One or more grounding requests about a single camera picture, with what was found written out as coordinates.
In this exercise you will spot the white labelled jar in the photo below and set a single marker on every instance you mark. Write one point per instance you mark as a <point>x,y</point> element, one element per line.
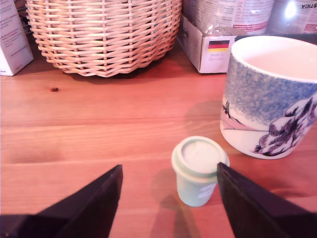
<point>232,15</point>

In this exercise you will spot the white carton with print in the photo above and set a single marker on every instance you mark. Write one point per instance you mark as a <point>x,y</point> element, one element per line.
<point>12,44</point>

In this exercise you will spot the woven wicker basket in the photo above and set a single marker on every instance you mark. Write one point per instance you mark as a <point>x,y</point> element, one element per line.
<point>104,37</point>

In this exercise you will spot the cardboard tray with flag label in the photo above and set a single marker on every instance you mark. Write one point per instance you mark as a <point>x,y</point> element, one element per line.
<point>213,62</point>

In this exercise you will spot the pale green coffee capsule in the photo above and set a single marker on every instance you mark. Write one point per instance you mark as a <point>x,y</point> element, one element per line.
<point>195,158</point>

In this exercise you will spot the blue and white printed mug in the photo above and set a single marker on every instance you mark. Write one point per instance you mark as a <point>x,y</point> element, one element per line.
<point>255,99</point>

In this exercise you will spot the clear jar with black print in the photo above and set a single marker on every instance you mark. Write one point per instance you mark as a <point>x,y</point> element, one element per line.
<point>294,15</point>

